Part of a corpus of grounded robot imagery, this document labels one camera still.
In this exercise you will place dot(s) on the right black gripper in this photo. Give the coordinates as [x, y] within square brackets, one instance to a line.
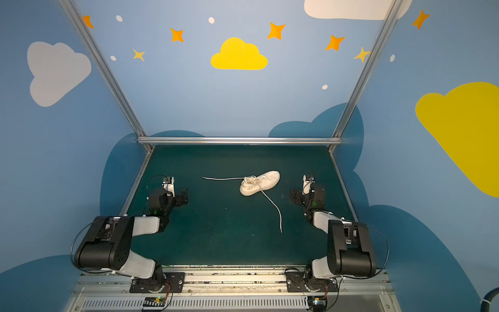
[298, 195]

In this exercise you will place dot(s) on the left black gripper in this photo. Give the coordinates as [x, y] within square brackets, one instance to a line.
[179, 197]

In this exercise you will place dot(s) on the white shoelace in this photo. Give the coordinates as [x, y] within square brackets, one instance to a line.
[263, 193]

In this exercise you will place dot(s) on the white sneaker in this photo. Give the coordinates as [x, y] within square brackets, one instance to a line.
[254, 184]

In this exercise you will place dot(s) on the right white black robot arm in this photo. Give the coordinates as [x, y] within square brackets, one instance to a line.
[349, 250]

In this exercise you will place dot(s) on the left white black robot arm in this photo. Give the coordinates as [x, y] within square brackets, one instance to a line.
[107, 246]

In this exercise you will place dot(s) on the rear aluminium crossbar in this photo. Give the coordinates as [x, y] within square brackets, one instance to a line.
[160, 140]

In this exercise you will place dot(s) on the left small circuit board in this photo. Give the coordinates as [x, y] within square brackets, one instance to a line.
[157, 303]

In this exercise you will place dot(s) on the small circuit board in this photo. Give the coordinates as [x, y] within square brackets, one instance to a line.
[316, 304]
[157, 303]

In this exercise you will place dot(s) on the right small circuit board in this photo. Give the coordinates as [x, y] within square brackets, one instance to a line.
[316, 304]

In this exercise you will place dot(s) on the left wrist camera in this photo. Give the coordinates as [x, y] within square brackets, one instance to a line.
[168, 185]

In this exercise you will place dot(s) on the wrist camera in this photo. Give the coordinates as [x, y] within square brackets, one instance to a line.
[308, 181]
[168, 185]

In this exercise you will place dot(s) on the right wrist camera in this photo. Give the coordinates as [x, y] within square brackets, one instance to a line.
[308, 181]

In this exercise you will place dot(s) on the right aluminium frame post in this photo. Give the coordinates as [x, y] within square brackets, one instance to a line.
[380, 41]

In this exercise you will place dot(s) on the aluminium frame post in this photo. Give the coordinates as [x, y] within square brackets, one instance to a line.
[380, 41]
[74, 15]

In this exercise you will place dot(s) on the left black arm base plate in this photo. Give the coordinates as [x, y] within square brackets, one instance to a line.
[171, 282]

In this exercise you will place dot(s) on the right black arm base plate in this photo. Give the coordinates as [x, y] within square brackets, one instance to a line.
[298, 281]

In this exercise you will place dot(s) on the aluminium rail base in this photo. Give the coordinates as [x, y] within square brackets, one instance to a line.
[232, 288]

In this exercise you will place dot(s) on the left aluminium frame post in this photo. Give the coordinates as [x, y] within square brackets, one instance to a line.
[74, 15]

